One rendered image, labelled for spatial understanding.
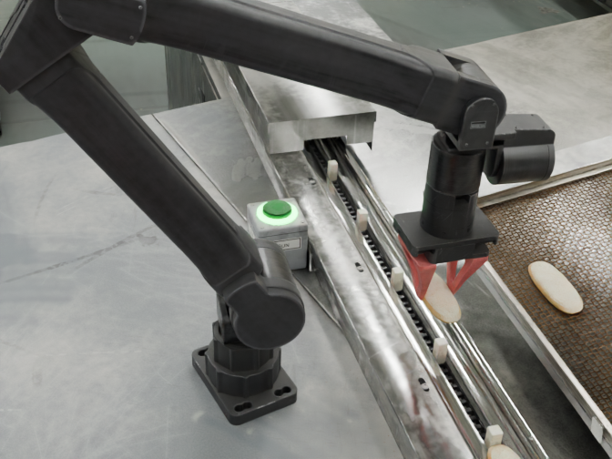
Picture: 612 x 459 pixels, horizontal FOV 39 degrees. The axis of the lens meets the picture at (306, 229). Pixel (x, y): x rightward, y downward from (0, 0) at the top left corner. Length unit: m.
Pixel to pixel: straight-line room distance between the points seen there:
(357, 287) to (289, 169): 0.30
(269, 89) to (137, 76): 2.27
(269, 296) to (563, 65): 1.14
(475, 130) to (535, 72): 0.99
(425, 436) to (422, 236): 0.21
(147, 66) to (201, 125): 2.23
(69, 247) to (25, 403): 0.30
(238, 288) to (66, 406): 0.27
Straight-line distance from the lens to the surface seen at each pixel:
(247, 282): 0.87
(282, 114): 1.36
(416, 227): 0.94
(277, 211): 1.15
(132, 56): 3.86
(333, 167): 1.33
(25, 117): 3.42
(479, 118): 0.84
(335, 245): 1.17
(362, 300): 1.08
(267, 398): 0.99
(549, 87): 1.78
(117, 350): 1.08
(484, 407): 0.99
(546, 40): 2.00
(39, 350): 1.10
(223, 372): 0.97
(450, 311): 0.98
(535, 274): 1.09
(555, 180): 1.26
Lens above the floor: 1.55
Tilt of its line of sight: 35 degrees down
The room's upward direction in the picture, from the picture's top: 2 degrees clockwise
